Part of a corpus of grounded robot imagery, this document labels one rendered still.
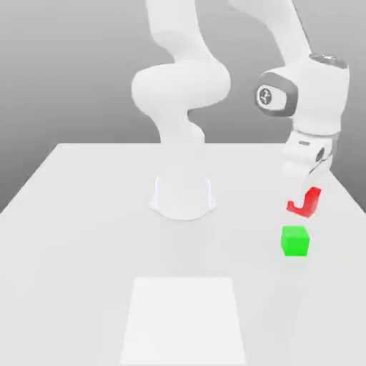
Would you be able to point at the small green cube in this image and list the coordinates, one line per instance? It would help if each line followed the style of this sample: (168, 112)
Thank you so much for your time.
(295, 241)

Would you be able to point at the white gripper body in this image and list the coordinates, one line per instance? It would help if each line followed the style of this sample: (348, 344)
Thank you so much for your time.
(300, 160)

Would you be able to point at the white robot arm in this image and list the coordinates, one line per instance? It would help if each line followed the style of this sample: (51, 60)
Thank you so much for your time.
(180, 85)

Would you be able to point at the small red cube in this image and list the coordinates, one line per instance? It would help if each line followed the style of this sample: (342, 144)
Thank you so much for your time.
(311, 203)

